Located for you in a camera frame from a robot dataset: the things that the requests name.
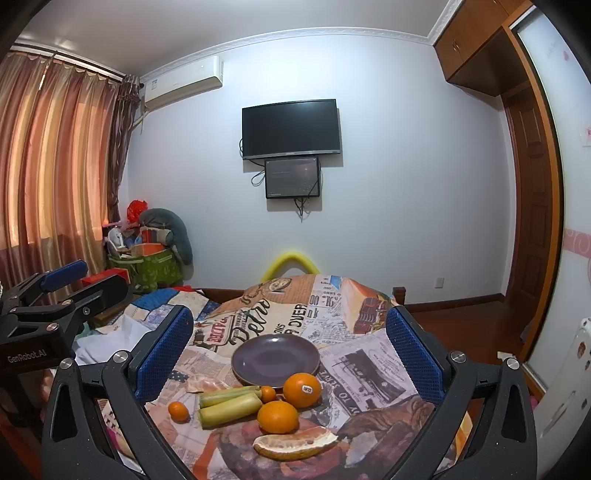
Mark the red box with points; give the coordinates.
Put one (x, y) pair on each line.
(92, 279)

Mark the black wall television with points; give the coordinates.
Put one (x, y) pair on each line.
(291, 128)

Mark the newspaper print tablecloth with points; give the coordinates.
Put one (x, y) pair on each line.
(317, 347)

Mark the green storage box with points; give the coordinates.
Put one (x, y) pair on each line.
(150, 272)

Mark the red plastic bag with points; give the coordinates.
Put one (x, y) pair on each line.
(134, 209)

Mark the orange pink curtain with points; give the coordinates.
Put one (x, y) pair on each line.
(57, 143)

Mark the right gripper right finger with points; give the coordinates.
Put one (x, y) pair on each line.
(501, 445)

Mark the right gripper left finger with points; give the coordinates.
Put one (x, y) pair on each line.
(75, 442)

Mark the wooden door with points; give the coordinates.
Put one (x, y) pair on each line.
(533, 203)

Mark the grey plush pillow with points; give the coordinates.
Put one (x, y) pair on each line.
(165, 219)

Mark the blue patchwork quilt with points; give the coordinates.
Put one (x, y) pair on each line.
(141, 316)

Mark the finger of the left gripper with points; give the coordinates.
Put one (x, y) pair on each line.
(64, 273)
(84, 304)

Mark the large orange front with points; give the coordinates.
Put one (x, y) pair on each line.
(278, 417)

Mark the dark purple plate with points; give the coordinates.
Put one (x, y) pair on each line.
(269, 360)

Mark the white air conditioner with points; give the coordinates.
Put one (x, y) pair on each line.
(182, 82)

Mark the small tangerine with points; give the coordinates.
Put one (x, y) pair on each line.
(178, 412)
(267, 394)

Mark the small dark wall monitor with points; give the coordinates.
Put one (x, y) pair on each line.
(292, 178)

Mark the pomelo segment with rind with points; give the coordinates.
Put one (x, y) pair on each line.
(298, 446)

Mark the wooden overhead cabinet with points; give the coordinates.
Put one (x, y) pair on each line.
(476, 50)

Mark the large orange with sticker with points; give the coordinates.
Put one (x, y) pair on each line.
(302, 390)

